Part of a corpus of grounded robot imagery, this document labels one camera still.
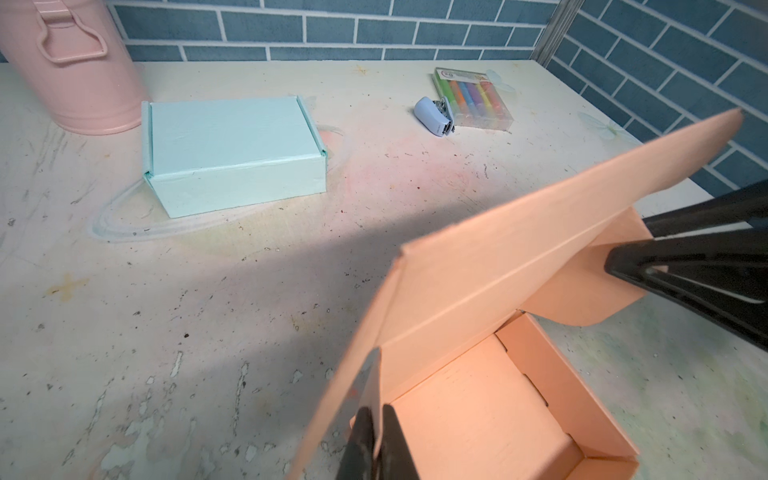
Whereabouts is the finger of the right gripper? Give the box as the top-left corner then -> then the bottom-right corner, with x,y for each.
604,230 -> 767,350
644,180 -> 767,238

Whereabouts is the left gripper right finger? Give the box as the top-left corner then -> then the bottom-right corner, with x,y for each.
379,404 -> 420,480

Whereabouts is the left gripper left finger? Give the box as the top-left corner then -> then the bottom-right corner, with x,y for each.
335,407 -> 375,480

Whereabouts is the pink paper box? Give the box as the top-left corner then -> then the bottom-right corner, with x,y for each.
288,109 -> 743,479

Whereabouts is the mint green paper box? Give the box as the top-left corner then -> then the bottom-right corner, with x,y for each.
141,96 -> 328,218

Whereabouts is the clear case of markers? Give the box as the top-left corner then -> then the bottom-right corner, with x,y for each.
433,67 -> 513,131

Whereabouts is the pink pencil cup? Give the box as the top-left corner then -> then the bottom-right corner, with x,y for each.
1,0 -> 150,135

